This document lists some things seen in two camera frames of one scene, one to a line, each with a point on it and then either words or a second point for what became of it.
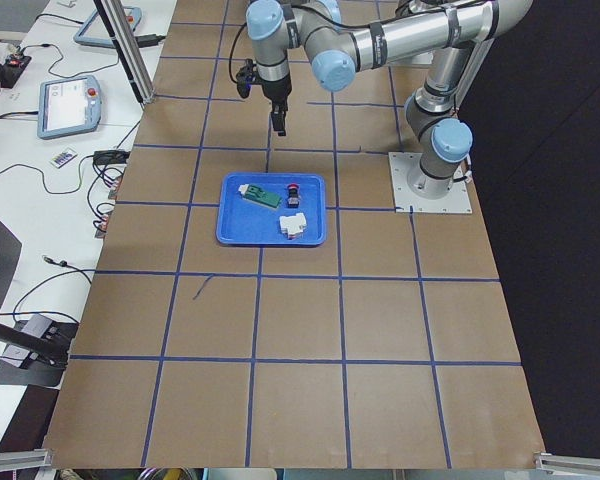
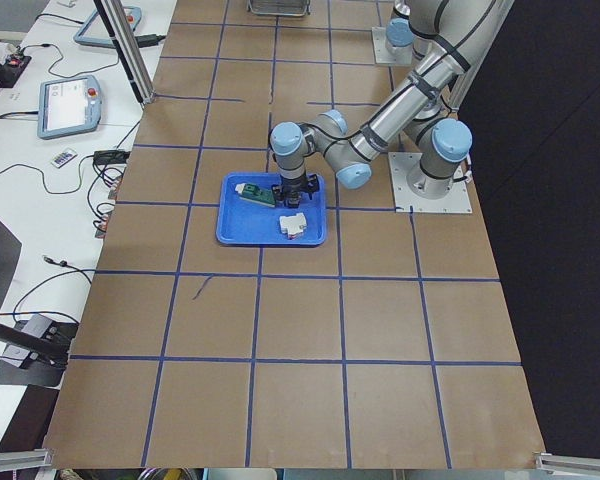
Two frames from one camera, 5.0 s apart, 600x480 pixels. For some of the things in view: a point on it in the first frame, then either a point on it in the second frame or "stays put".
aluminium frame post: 128,47 stays put
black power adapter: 103,157 stays put
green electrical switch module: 258,195 stays put
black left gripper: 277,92 to 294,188
